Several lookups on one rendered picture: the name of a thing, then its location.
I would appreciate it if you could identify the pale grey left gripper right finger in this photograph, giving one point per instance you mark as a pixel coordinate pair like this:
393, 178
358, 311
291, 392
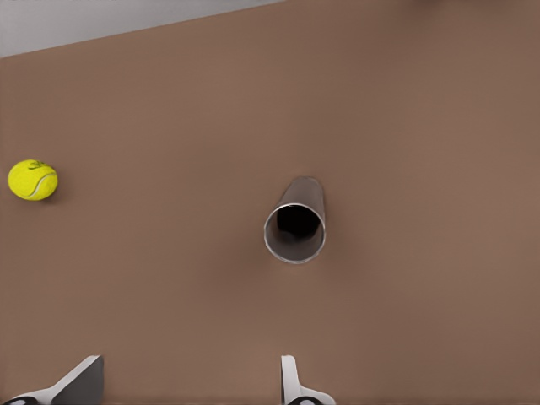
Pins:
290, 381

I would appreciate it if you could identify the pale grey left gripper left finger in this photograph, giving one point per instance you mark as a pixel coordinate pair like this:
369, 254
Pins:
80, 383

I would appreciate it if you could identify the yellow tennis ball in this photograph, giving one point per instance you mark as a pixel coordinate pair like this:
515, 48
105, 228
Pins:
33, 179

